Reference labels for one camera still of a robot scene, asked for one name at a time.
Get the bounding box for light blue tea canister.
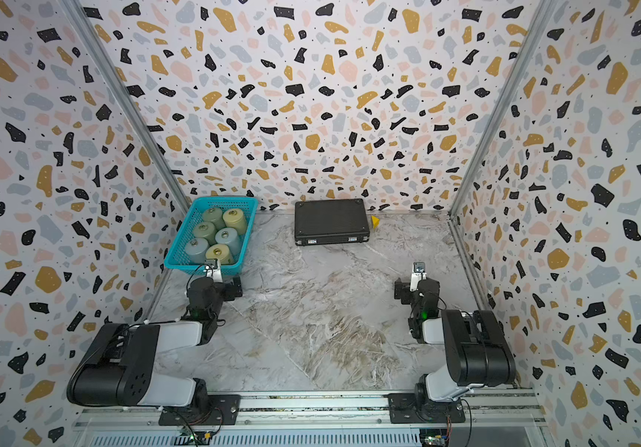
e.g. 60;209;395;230
184;238;210;264
215;227;242;258

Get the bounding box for teal plastic perforated basket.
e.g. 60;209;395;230
164;197;259;276

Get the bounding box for olive green tea canister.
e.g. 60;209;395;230
192;222;217;246

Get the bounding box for yellow-green tea canister back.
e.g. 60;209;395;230
223;208;248;237

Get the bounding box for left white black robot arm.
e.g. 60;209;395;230
66;276;243;413

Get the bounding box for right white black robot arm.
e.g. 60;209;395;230
393;274;517;406

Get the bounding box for yellow tea canister front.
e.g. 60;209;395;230
205;244;235;266

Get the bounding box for light blue tea canister front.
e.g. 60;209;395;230
184;238;210;264

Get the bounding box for black hard case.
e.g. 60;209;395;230
293;199;370;246

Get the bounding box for green circuit board right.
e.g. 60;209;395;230
419;429;450;447

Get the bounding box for green circuit board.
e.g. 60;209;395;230
419;429;450;447
185;430;213;446

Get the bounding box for green circuit board left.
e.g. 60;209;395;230
185;430;213;446

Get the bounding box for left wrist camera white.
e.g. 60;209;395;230
204;259;223;283

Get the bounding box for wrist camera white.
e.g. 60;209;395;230
410;262;426;291
204;259;223;283

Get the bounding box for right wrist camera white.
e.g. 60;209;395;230
410;262;426;291

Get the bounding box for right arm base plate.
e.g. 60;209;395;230
387;393;466;424

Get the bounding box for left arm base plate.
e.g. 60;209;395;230
158;394;241;427

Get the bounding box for aluminium mounting rail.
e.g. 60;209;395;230
72;389;550;434

